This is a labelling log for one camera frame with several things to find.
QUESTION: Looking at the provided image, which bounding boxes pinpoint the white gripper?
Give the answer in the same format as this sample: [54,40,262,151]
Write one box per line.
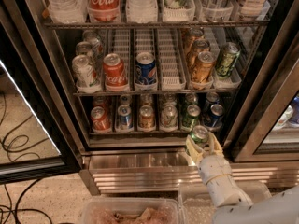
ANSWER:
[186,133,232,185]

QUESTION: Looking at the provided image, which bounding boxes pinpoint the green soda can front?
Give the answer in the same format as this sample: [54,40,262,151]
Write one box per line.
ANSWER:
[190,125,208,148]

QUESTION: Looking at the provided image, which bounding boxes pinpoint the green soda can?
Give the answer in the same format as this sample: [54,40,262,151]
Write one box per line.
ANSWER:
[182,105,201,130]
[190,125,208,148]

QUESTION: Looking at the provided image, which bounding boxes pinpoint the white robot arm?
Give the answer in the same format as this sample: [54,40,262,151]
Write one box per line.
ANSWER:
[186,133,299,224]

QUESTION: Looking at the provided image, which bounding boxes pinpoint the blue pepsi can bottom right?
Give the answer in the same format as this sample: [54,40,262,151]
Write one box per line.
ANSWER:
[204,104,224,128]

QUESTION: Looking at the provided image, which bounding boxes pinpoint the blue pepsi can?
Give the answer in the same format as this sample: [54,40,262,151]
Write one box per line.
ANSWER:
[204,104,224,128]
[118,105,133,130]

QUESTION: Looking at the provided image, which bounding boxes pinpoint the green soda can behind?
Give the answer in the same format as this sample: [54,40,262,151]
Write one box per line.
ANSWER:
[182,105,201,130]

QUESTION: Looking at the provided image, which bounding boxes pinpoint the white green can bottom shelf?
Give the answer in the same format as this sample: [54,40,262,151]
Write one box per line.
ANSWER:
[161,105,178,130]

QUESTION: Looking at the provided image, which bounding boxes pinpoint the orange soda can bottom shelf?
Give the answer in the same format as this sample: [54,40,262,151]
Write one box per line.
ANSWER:
[138,105,155,129]

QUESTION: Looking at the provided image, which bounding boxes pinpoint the gold can middle shelf front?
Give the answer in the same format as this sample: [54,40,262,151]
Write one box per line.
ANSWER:
[191,51,216,83]

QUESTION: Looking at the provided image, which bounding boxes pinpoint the gold can shelf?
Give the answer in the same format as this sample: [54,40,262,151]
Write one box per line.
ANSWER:
[186,39,210,68]
[191,51,216,83]

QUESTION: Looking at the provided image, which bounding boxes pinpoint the blue pepsi can bottom left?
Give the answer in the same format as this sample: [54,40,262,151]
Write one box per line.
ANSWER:
[118,105,133,130]

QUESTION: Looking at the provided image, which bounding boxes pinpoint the empty white shelf tray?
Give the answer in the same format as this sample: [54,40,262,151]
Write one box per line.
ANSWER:
[157,29,186,91]

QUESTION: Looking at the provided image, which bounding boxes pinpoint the green can middle shelf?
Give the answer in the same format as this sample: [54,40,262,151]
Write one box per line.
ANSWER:
[215,42,241,79]

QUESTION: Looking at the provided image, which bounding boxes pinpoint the blue pepsi can middle shelf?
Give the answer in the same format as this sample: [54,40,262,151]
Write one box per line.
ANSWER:
[135,52,156,85]

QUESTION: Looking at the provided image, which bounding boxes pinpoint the red cola can bottom shelf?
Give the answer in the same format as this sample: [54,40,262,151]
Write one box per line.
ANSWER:
[91,106,111,132]

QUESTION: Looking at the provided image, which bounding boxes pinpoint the red coca cola can middle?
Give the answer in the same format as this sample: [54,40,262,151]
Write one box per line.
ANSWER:
[103,53,128,87]

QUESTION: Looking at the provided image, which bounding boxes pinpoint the white can middle shelf front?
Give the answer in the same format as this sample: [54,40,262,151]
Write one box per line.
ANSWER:
[72,55,99,88]

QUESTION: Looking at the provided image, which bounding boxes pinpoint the open glass fridge door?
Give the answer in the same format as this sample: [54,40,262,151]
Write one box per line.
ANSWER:
[0,0,82,184]

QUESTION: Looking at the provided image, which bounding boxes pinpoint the clear bin with bubble wrap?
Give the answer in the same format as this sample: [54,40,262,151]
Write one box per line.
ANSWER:
[178,180,271,224]

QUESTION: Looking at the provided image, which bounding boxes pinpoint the clear bin with brown items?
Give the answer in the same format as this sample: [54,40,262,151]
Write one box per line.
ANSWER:
[78,197,183,224]

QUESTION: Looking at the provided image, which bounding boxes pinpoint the clear water bottle top left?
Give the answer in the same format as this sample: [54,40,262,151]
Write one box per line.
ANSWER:
[48,0,87,23]

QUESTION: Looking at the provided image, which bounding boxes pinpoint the black floor cable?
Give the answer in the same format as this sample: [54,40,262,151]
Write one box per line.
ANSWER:
[0,177,54,224]

